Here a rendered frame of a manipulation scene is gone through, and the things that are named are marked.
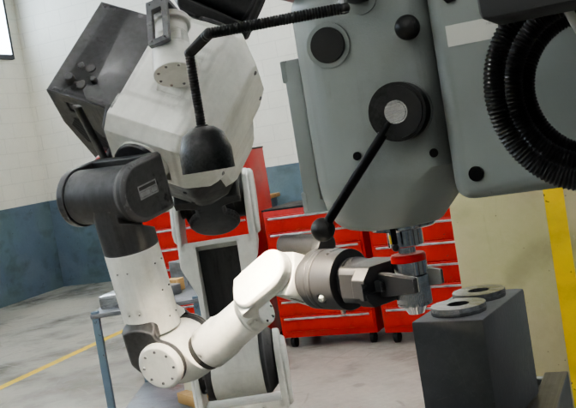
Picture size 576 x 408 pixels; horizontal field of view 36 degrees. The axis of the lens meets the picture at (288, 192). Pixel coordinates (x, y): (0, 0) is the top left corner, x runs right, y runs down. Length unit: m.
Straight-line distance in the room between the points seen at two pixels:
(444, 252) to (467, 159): 4.80
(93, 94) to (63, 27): 11.03
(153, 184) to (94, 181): 0.09
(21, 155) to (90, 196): 11.08
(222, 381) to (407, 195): 0.82
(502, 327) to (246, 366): 0.56
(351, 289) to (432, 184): 0.21
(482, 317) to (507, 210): 1.52
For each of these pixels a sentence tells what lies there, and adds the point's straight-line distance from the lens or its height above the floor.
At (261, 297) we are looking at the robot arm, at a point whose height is 1.22.
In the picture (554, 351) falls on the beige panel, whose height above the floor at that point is 0.66.
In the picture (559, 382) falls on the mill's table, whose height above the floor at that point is 0.94.
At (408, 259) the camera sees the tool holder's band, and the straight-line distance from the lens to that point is 1.19.
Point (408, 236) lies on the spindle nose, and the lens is 1.19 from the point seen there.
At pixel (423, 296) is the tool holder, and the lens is 1.20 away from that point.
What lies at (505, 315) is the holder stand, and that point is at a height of 1.11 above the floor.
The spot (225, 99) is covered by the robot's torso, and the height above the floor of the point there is 1.53.
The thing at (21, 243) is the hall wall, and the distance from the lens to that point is 12.27.
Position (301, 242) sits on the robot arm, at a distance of 1.36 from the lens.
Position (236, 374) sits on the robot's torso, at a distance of 1.82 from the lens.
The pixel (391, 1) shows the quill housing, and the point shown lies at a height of 1.59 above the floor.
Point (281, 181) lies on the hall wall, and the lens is 11.04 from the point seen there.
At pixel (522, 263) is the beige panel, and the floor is 0.95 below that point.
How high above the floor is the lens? 1.44
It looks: 3 degrees down
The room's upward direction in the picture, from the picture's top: 9 degrees counter-clockwise
